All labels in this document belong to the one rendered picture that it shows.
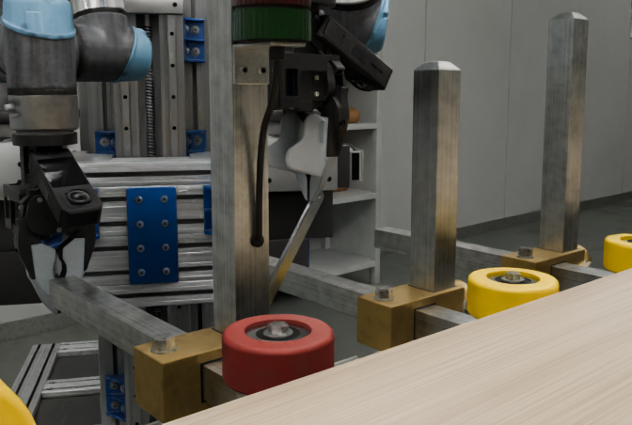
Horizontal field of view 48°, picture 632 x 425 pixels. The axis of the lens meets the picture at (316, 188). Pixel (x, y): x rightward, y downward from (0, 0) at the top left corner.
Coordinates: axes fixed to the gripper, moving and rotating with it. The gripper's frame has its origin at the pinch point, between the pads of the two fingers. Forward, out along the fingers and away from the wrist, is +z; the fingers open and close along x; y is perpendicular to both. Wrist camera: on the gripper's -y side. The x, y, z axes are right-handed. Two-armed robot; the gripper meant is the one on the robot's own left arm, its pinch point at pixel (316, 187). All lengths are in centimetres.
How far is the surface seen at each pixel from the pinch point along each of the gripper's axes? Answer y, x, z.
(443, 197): -9.4, 9.6, 0.8
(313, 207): 0.5, 0.3, 2.0
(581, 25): -35.0, 9.5, -18.3
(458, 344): 10.1, 27.4, 7.3
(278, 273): 6.9, 2.5, 7.6
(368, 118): -228, -226, 5
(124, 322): 20.5, -3.5, 11.4
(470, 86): -368, -266, -13
